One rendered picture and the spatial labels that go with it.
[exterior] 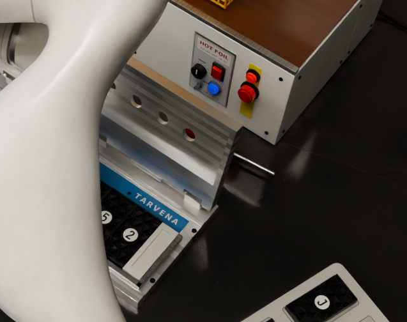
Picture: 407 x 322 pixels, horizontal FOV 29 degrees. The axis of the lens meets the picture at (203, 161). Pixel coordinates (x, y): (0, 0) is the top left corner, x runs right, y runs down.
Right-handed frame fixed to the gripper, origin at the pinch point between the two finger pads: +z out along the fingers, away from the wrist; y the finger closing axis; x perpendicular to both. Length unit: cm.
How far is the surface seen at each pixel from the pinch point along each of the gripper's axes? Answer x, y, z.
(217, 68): 26.3, 12.0, -13.0
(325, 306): 9.1, 46.2, 0.7
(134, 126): 11.4, 7.7, -7.3
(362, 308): 13, 51, 1
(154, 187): 9.8, 14.3, 0.4
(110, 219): 0.7, 12.9, 1.3
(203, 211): 11.2, 22.8, 0.4
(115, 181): 7.0, 8.8, 1.2
